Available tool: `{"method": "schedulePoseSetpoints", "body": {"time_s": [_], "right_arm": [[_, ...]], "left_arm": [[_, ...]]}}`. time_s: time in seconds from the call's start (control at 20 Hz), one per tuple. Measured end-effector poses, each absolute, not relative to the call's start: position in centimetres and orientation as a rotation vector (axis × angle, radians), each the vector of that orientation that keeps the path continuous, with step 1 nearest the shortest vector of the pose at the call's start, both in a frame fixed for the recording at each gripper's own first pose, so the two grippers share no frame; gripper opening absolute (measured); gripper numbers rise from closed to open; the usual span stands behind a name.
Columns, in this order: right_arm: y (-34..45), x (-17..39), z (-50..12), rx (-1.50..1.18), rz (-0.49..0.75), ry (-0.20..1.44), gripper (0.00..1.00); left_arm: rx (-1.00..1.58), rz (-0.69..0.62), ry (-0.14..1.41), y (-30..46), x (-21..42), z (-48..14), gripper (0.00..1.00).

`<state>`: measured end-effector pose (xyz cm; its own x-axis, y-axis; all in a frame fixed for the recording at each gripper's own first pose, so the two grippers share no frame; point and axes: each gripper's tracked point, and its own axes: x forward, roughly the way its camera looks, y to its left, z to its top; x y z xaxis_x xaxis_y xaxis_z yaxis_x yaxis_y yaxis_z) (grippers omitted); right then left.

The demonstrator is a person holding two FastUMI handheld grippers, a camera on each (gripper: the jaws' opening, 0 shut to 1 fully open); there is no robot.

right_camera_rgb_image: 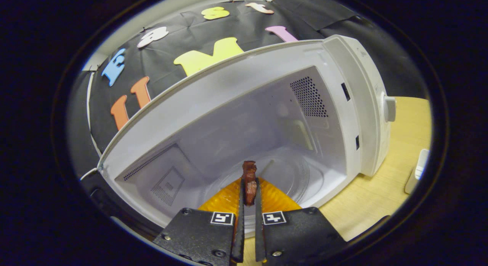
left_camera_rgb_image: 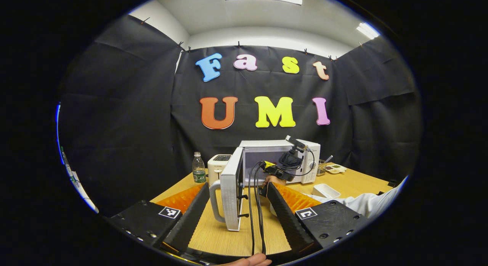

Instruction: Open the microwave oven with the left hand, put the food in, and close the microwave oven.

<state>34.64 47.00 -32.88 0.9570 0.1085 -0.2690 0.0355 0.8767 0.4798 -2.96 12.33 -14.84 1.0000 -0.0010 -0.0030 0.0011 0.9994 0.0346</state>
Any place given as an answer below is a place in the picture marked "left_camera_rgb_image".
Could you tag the white toaster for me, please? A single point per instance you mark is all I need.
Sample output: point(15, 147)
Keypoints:
point(217, 166)

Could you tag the white divided dish of beans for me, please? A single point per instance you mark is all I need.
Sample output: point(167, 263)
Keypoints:
point(335, 169)

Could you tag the white rectangular food container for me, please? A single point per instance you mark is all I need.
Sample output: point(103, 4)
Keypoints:
point(326, 190)

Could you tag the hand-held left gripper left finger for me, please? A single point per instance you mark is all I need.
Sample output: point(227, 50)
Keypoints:
point(188, 224)

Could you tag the clear plastic water bottle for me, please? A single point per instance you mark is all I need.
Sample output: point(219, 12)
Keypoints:
point(199, 170)

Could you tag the white microwave oven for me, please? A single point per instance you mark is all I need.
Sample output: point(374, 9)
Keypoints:
point(228, 189)

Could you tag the striped straw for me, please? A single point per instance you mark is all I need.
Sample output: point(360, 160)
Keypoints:
point(328, 159)

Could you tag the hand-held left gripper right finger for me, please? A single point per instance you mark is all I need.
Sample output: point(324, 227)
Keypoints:
point(286, 220)

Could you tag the small ceiling light panel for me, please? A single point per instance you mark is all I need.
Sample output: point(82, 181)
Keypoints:
point(368, 30)

